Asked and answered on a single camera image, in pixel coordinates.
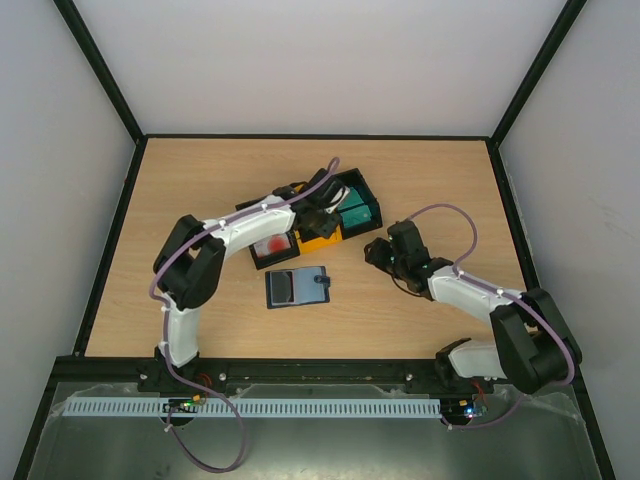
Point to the yellow bin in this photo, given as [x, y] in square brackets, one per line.
[310, 243]

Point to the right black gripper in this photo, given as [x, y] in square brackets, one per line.
[382, 255]

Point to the black bin right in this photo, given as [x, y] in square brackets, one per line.
[354, 178]

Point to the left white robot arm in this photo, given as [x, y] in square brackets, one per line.
[188, 268]

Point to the black enclosure frame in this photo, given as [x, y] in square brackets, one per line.
[122, 369]

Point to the red white card stack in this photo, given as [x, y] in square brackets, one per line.
[272, 245]

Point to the black bin left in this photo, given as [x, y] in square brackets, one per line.
[262, 263]

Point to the black bin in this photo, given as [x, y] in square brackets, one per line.
[354, 178]
[262, 263]

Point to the black card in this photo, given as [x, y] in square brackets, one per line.
[280, 288]

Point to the black mounting rail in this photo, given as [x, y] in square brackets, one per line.
[228, 375]

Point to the teal card stack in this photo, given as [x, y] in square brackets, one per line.
[355, 213]

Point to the grey slotted cable duct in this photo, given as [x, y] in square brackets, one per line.
[254, 408]

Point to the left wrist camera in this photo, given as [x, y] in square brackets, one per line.
[338, 198]

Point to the dark blue card holder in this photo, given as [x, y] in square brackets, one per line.
[311, 286]

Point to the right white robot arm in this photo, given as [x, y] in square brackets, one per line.
[532, 345]

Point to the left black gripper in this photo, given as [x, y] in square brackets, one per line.
[327, 229]

